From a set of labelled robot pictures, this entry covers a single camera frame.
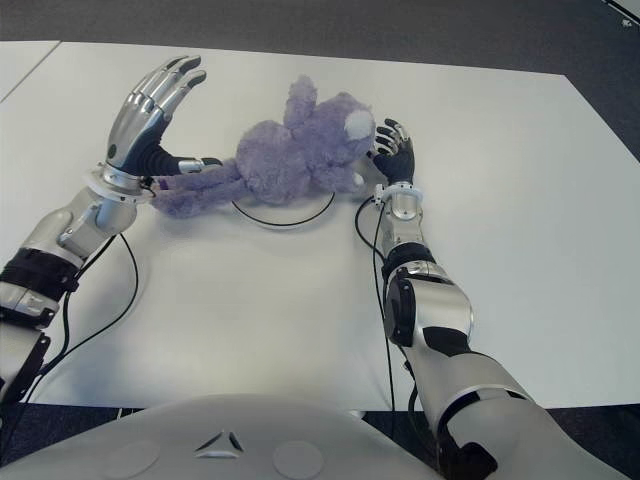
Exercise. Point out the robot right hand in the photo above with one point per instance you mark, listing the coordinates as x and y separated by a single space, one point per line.
397 162

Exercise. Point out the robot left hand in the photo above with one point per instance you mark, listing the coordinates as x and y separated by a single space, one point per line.
135 130

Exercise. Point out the purple plush doll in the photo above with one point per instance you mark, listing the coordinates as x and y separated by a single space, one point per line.
280 160

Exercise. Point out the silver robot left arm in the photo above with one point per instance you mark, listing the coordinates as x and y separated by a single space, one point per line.
75 225

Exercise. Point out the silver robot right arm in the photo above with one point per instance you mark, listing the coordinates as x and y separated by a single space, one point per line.
440 305

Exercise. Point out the white plate black rim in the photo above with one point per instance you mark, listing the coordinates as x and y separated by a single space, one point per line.
285 217

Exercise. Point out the grey robot torso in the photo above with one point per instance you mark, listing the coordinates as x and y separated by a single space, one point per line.
225 430

